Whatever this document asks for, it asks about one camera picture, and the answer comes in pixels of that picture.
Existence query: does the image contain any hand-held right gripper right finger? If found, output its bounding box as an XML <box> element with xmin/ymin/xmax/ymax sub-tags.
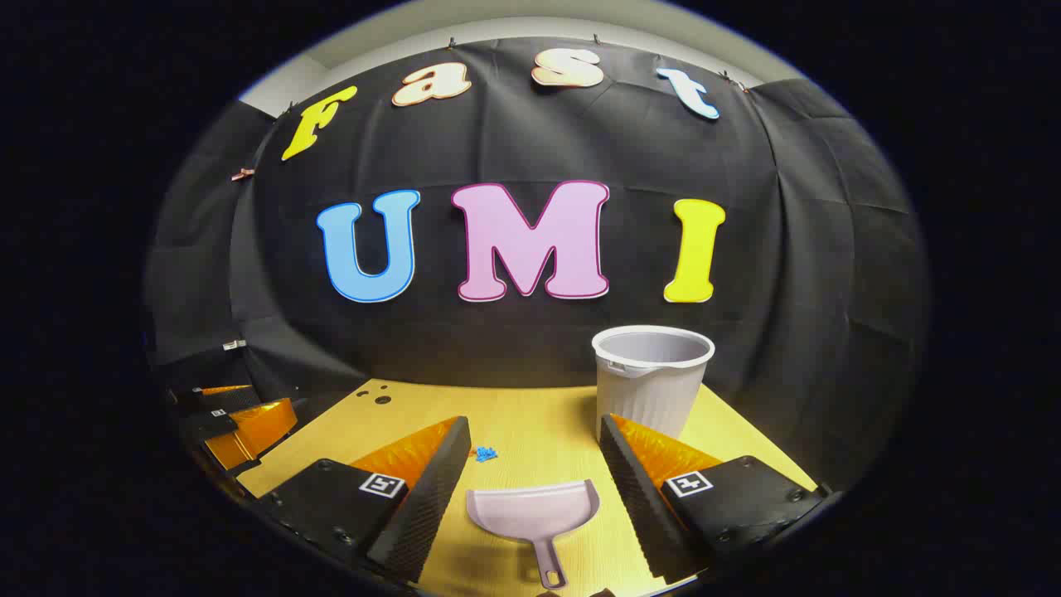
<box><xmin>599</xmin><ymin>414</ymin><xmax>830</xmax><ymax>584</ymax></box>

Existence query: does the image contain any yellow wooden desktop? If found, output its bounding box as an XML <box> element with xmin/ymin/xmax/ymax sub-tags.
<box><xmin>236</xmin><ymin>379</ymin><xmax>817</xmax><ymax>597</ymax></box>

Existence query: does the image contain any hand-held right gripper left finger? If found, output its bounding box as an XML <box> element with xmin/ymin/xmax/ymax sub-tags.
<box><xmin>253</xmin><ymin>415</ymin><xmax>472</xmax><ymax>584</ymax></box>

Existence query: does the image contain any grey ribbed garbage bin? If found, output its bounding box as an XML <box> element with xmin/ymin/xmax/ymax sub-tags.
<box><xmin>592</xmin><ymin>325</ymin><xmax>715</xmax><ymax>444</ymax></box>

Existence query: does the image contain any lilac plastic dustpan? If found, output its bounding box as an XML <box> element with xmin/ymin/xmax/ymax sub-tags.
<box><xmin>466</xmin><ymin>479</ymin><xmax>599</xmax><ymax>590</ymax></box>

